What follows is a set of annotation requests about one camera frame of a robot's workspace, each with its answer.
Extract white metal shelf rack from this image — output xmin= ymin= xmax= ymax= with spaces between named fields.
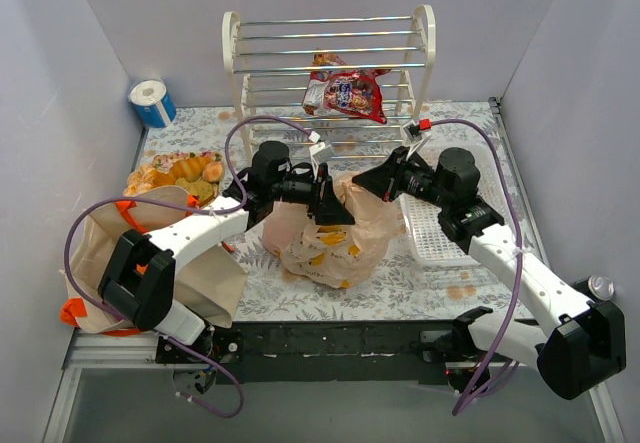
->
xmin=221 ymin=5 xmax=436 ymax=160

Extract metal can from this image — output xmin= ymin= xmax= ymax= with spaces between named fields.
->
xmin=573 ymin=275 xmax=615 ymax=301

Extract toilet paper roll blue wrap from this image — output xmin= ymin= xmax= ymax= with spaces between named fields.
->
xmin=128 ymin=80 xmax=177 ymax=129

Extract white plastic basket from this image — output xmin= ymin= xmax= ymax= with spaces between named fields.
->
xmin=398 ymin=143 xmax=513 ymax=267

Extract floral bread tray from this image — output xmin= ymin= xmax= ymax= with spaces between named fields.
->
xmin=124 ymin=151 xmax=225 ymax=205

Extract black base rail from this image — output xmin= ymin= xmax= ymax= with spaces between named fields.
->
xmin=154 ymin=320 xmax=511 ymax=387

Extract peach plastic grocery bag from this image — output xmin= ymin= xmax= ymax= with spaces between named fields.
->
xmin=262 ymin=172 xmax=404 ymax=288

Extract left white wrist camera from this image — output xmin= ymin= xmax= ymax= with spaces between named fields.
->
xmin=308 ymin=131 xmax=334 ymax=171

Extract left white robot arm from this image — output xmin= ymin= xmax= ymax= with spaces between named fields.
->
xmin=98 ymin=141 xmax=355 ymax=348

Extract canvas tote bag orange handles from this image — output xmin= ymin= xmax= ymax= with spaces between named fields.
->
xmin=60 ymin=200 xmax=247 ymax=336

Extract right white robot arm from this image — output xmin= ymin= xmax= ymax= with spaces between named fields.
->
xmin=353 ymin=147 xmax=627 ymax=400

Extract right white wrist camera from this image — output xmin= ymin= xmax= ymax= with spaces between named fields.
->
xmin=401 ymin=118 xmax=432 ymax=158

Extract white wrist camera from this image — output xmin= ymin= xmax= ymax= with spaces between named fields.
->
xmin=401 ymin=118 xmax=432 ymax=158
xmin=308 ymin=131 xmax=334 ymax=171

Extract red candy bag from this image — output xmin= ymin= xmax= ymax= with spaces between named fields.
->
xmin=302 ymin=53 xmax=390 ymax=124

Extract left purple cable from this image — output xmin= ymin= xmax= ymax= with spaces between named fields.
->
xmin=63 ymin=115 xmax=321 ymax=418

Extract bread loaf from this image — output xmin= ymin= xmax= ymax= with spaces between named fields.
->
xmin=168 ymin=156 xmax=213 ymax=181

